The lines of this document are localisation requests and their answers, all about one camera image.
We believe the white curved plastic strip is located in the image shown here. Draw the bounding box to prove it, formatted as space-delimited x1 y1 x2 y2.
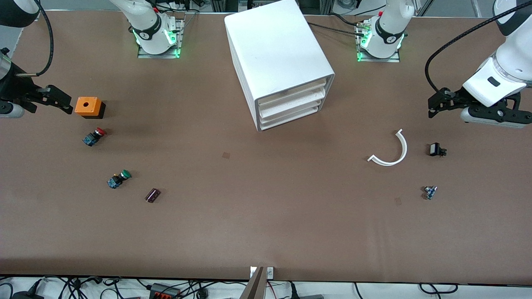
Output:
367 129 408 167

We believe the black red power strip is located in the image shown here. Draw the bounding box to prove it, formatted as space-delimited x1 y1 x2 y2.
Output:
149 283 182 299

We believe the orange button enclosure box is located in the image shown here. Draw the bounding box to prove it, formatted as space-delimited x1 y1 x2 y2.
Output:
75 97 106 119

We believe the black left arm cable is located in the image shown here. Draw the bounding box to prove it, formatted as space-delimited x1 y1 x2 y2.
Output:
425 2 532 94

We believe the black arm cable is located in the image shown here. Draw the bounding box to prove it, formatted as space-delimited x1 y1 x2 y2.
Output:
425 2 532 94
16 0 54 77

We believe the red push button switch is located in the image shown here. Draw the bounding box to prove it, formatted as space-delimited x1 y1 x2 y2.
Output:
82 127 106 147

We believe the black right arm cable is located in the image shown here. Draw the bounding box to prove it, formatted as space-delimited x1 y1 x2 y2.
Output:
16 0 54 77

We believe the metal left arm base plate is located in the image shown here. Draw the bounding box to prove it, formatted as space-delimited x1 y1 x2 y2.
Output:
356 21 401 64

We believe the green push button switch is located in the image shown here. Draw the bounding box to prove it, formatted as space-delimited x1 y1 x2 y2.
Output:
107 169 132 189

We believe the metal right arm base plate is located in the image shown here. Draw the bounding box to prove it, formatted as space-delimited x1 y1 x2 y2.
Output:
137 17 186 59

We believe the black looped cable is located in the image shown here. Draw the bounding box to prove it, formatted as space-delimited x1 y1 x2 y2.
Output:
418 283 458 295

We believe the small white bracket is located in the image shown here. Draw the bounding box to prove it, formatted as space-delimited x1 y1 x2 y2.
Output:
249 266 275 279

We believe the brown wooden post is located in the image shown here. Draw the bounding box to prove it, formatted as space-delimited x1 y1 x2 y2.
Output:
240 266 265 299

